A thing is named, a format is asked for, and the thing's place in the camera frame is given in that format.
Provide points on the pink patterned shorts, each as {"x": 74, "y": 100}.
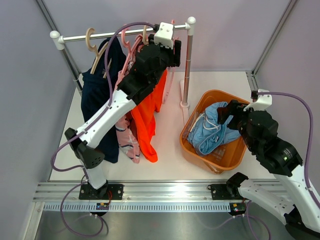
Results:
{"x": 127, "y": 141}

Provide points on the orange plastic basket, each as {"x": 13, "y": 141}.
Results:
{"x": 225, "y": 157}

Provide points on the orange shorts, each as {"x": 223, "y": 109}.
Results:
{"x": 144, "y": 119}

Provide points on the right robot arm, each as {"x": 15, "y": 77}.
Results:
{"x": 259, "y": 131}

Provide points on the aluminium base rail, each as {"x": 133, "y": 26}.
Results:
{"x": 136, "y": 197}

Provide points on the light blue shorts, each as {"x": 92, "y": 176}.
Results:
{"x": 206, "y": 134}

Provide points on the navy blue shorts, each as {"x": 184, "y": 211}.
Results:
{"x": 96, "y": 92}

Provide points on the beige plastic hanger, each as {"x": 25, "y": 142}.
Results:
{"x": 145, "y": 39}
{"x": 94, "y": 49}

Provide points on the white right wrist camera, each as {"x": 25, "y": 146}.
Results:
{"x": 261, "y": 100}

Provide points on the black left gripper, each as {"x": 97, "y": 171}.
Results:
{"x": 172, "y": 54}

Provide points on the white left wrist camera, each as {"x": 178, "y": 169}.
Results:
{"x": 164, "y": 35}

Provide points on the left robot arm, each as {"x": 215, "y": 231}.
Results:
{"x": 132, "y": 90}

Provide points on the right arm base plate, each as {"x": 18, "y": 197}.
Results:
{"x": 220, "y": 192}

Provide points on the pink plastic hanger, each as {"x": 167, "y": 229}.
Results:
{"x": 168, "y": 83}
{"x": 131, "y": 54}

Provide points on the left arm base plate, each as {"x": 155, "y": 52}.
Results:
{"x": 111, "y": 191}

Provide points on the silver clothes rack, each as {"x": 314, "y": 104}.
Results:
{"x": 189, "y": 26}

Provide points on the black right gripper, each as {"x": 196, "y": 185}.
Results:
{"x": 223, "y": 113}

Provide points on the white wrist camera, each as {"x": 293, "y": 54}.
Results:
{"x": 164, "y": 35}
{"x": 261, "y": 100}

